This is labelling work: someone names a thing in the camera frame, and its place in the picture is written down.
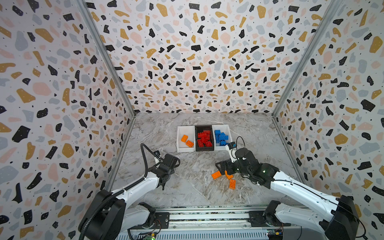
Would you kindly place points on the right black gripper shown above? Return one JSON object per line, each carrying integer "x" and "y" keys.
{"x": 227, "y": 166}

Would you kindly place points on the orange lego brick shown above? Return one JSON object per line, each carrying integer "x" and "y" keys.
{"x": 229, "y": 177}
{"x": 232, "y": 184}
{"x": 184, "y": 138}
{"x": 190, "y": 144}
{"x": 216, "y": 175}

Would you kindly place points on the blue lego brick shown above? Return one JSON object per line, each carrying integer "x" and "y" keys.
{"x": 223, "y": 137}
{"x": 218, "y": 138}
{"x": 221, "y": 143}

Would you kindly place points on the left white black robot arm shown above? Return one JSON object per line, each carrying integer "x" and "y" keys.
{"x": 126, "y": 198}

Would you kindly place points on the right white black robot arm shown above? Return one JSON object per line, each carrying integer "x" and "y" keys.
{"x": 309, "y": 201}

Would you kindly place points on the black middle bin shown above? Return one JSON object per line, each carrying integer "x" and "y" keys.
{"x": 199, "y": 129}

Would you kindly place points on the left white bin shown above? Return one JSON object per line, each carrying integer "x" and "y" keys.
{"x": 190, "y": 132}

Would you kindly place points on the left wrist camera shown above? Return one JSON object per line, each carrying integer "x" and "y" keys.
{"x": 157, "y": 155}

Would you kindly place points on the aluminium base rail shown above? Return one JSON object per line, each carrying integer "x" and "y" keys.
{"x": 215, "y": 219}

